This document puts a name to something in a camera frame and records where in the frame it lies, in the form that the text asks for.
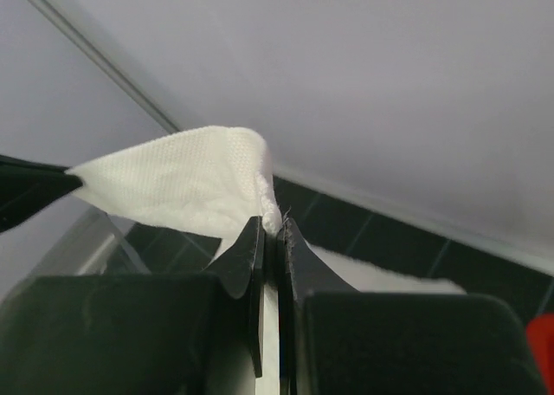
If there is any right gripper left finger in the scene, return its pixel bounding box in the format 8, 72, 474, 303
1, 217, 265, 394

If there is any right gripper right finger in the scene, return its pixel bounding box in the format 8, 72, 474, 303
276, 220, 547, 394

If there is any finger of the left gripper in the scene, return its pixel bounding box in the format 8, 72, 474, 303
0, 155, 83, 233

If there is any large white towel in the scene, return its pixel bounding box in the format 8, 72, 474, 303
66, 126, 466, 394

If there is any clear plastic tray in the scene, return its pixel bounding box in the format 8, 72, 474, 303
12, 208, 150, 276

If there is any red plastic bin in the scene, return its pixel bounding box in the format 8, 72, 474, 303
526, 314, 554, 395

